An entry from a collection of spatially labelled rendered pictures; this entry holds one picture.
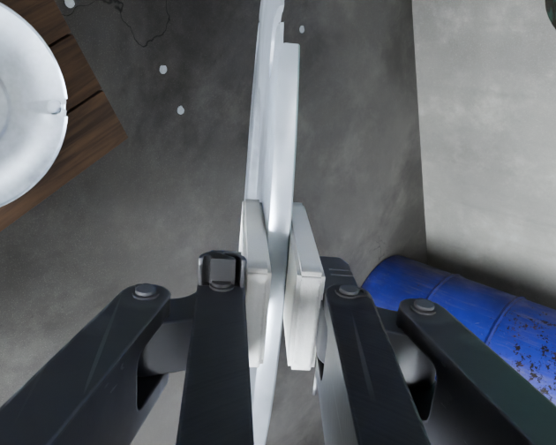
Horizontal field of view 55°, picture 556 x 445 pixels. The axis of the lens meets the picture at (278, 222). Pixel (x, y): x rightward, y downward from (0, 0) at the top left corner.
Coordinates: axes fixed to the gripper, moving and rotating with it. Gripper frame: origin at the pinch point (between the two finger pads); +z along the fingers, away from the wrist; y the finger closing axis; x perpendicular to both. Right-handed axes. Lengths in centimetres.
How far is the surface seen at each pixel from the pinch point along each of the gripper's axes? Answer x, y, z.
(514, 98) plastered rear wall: -3, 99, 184
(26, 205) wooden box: -19, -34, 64
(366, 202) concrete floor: -50, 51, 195
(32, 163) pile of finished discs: -12, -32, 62
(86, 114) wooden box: -5, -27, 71
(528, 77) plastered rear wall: 5, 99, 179
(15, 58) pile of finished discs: 3, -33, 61
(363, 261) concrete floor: -77, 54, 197
